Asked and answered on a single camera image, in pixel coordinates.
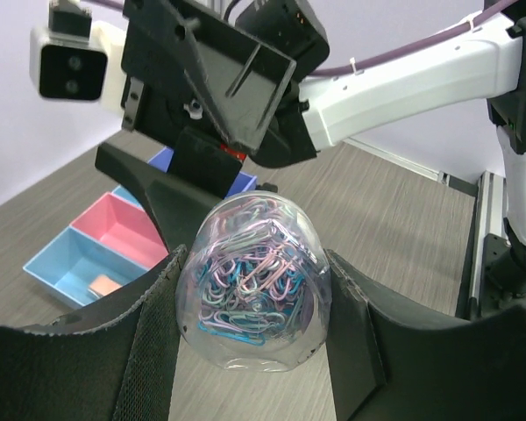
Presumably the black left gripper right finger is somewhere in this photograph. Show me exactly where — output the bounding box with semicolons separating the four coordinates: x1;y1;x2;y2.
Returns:
326;251;526;420

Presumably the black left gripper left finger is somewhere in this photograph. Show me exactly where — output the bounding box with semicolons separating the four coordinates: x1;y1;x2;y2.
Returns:
0;246;187;420

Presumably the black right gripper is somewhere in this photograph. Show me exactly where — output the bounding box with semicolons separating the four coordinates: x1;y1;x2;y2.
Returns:
95;1;330;251

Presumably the four colour drawer organizer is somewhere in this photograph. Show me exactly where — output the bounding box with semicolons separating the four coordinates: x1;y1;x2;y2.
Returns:
22;146;259;310

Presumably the clear jar of paperclips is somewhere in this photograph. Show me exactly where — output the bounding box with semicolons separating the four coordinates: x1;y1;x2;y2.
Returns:
176;190;331;373

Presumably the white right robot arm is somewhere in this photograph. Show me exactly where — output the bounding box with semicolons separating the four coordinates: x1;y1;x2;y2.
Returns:
92;1;526;296

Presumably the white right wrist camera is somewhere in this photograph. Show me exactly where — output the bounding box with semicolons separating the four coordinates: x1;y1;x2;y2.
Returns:
29;1;126;115

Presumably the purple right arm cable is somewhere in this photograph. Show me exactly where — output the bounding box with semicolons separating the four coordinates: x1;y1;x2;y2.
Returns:
306;0;522;80

